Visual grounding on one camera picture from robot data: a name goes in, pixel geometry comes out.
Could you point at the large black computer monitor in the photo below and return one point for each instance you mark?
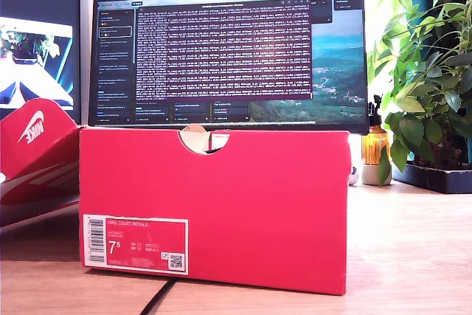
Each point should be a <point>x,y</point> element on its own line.
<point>221,53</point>

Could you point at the black planter tray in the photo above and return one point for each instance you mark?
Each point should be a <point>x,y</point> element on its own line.
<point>442,178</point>

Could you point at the red shoebox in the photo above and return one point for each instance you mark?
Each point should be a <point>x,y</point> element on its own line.
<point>258,200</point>

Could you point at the cream round jar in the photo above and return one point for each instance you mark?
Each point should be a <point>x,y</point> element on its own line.
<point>370,175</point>

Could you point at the smaller black computer monitor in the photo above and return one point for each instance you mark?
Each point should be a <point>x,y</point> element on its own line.
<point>37,53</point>

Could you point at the green leafy houseplant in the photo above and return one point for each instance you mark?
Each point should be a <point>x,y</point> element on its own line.
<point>424,82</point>

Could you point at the amber pump bottle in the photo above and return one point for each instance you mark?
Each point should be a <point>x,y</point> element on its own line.
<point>374,145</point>

